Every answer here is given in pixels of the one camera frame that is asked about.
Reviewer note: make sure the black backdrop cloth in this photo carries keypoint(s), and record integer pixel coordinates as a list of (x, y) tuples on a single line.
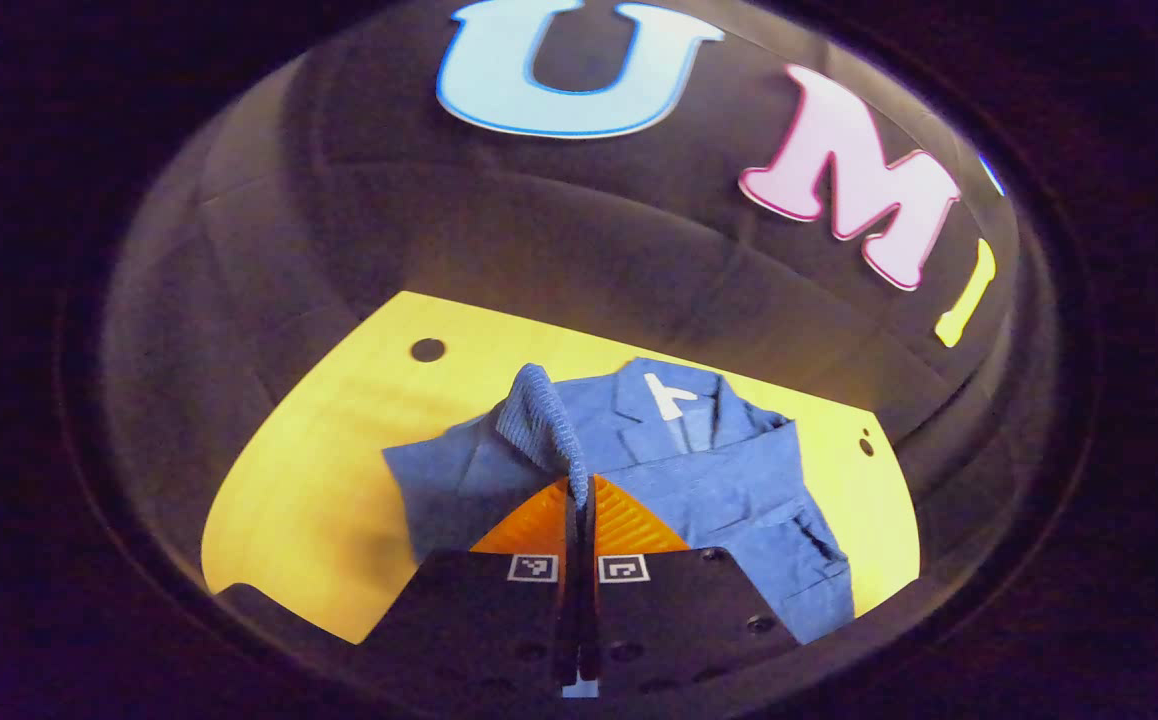
[(539, 220)]

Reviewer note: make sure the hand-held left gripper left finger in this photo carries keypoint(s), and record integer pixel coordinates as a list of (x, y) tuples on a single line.
[(499, 620)]

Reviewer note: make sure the blue collared shirt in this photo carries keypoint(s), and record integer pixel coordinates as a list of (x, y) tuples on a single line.
[(709, 470)]

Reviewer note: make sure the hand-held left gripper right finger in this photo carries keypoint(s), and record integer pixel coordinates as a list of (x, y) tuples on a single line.
[(679, 620)]

